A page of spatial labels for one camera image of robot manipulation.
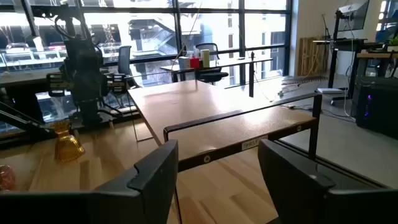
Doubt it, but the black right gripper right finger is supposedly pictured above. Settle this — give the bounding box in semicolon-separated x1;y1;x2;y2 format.
257;138;398;224

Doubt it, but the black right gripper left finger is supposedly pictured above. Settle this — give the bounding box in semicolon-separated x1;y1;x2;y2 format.
0;139;179;224

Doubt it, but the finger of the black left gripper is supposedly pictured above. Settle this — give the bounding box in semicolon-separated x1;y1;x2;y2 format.
46;72;67;98
107;73;127;95

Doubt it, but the amber glass candle holder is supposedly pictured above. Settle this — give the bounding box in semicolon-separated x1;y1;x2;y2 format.
51;120;86;164

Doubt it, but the pink glass candle holder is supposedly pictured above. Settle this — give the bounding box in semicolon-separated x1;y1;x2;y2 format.
0;164;17;192

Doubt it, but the dark office chair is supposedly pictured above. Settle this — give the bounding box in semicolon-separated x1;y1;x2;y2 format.
117;45;141;90
195;42;229;85

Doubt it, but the grey cup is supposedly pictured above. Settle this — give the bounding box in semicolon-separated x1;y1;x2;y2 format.
178;56;191;70

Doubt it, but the pale green cylinder container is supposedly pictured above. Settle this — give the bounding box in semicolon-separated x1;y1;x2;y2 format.
200;49;211;68

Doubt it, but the white flat box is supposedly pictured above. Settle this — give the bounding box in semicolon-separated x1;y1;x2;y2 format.
316;88;345;95

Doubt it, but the black computer tower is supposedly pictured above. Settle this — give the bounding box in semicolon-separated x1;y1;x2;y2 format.
353;77;398;139

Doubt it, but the long background table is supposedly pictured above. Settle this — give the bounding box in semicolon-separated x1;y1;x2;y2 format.
160;57;274;98

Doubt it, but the wooden pallet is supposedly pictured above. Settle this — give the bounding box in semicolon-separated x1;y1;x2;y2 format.
298;37;330;77

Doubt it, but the black standing desk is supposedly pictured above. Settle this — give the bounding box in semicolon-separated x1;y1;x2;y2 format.
313;37;386;105

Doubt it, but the monitor on black stand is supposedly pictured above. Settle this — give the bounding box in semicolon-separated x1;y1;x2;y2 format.
328;0;371;90

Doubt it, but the black metal table frame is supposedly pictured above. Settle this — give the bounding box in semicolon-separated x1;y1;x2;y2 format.
0;101;389;190

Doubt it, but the wooden shelf riser black frame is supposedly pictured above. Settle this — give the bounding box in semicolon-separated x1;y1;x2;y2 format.
126;80;323;173

